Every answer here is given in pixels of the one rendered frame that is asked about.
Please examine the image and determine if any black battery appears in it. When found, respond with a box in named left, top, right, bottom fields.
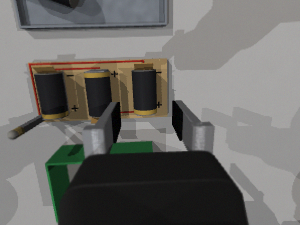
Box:
left=84, top=71, right=112, bottom=118
left=34, top=72, right=69, bottom=120
left=51, top=0, right=79, bottom=9
left=132, top=69, right=157, bottom=116

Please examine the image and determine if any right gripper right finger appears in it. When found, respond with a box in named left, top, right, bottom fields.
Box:
left=172, top=100, right=215, bottom=154

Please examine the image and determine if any green open-top box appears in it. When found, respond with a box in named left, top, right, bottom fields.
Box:
left=45, top=140, right=153, bottom=223

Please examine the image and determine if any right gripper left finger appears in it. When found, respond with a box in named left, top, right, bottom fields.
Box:
left=82, top=102, right=121, bottom=159

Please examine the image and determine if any tan battery holder board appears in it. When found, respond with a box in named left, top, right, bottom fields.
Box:
left=7, top=58, right=167, bottom=140

